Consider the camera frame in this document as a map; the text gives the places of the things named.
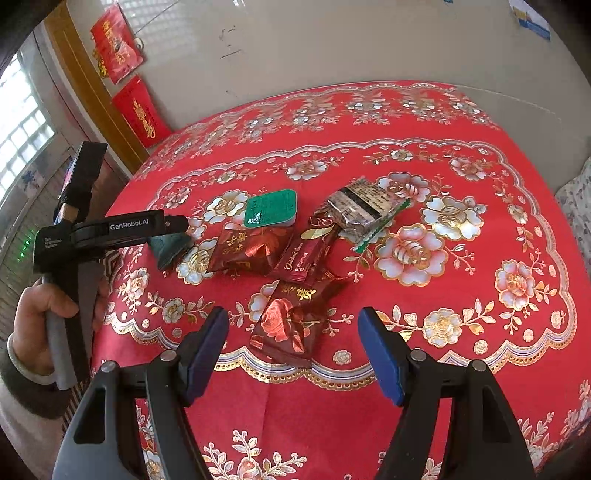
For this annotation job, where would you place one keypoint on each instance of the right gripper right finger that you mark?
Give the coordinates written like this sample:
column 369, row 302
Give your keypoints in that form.
column 484, row 439

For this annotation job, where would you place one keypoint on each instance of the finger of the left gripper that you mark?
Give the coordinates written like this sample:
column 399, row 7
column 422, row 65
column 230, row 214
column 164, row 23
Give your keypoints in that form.
column 173, row 224

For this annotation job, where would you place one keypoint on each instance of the dark green packet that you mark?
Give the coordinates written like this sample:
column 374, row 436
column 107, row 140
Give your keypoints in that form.
column 167, row 248

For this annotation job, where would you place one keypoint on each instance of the red gold-lettered snack packet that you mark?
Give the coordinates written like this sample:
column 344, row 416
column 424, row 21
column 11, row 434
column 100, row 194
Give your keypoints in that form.
column 251, row 250

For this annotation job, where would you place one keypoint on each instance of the green sauce cup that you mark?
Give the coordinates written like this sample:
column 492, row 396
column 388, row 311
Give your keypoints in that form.
column 276, row 208

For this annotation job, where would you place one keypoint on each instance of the dark red chocolate packet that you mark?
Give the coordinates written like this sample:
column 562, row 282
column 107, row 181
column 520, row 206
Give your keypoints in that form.
column 306, row 250

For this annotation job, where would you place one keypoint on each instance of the red flower snack packet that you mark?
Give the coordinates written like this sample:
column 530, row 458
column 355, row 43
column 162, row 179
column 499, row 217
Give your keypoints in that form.
column 293, row 319

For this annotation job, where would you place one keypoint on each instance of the silver foil snack packet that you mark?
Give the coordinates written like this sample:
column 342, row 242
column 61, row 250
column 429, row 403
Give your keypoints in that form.
column 363, row 209

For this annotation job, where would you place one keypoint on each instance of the person's left hand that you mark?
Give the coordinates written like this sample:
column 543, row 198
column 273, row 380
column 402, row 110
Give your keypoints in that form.
column 29, row 339

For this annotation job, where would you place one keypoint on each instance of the bright window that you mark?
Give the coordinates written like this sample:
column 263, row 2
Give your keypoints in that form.
column 25, row 128

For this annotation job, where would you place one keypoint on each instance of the red floral tablecloth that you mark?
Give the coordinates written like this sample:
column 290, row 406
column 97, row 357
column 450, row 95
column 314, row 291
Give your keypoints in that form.
column 307, row 207

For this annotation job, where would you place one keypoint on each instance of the floral fabric cushion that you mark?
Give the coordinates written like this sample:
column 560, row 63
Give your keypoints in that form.
column 574, row 199

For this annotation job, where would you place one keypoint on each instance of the lower red wall banner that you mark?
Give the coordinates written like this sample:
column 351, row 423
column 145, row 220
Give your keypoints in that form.
column 134, row 103

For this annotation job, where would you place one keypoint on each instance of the red wall banner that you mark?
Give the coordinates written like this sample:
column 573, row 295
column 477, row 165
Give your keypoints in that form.
column 114, row 43
column 134, row 103

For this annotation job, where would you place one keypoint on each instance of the upper red wall banner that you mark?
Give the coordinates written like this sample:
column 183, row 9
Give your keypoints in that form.
column 114, row 43

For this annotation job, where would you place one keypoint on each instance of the yellow door frame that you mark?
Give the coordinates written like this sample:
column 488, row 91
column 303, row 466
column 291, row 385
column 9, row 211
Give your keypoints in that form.
column 90, row 95

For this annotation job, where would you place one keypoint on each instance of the white wall calendar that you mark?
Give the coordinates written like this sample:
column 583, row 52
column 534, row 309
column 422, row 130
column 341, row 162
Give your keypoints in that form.
column 527, row 17

